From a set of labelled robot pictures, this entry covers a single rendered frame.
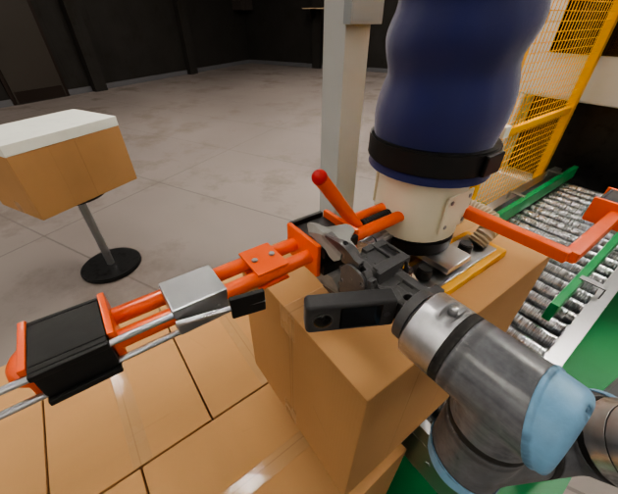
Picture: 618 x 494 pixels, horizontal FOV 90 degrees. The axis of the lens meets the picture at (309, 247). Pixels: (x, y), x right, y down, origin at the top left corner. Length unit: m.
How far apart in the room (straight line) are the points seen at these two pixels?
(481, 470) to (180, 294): 0.39
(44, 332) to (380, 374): 0.42
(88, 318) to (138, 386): 0.81
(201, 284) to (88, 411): 0.87
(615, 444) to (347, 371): 0.29
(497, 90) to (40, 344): 0.63
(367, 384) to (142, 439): 0.78
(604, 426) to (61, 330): 0.58
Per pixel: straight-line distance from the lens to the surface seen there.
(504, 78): 0.56
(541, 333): 1.49
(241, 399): 1.10
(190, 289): 0.43
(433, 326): 0.37
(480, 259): 0.75
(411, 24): 0.53
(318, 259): 0.47
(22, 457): 1.28
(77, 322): 0.43
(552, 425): 0.36
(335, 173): 1.86
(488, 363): 0.36
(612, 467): 0.49
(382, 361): 0.52
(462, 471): 0.46
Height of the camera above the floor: 1.50
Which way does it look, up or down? 37 degrees down
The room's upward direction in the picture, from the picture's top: straight up
